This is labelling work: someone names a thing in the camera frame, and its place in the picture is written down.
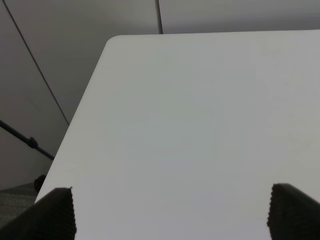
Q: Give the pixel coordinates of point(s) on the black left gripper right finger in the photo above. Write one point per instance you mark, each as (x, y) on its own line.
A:
(293, 215)

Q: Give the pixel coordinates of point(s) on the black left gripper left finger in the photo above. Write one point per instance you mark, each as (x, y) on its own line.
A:
(50, 218)

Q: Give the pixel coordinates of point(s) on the black metal rail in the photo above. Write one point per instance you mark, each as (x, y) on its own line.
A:
(30, 141)

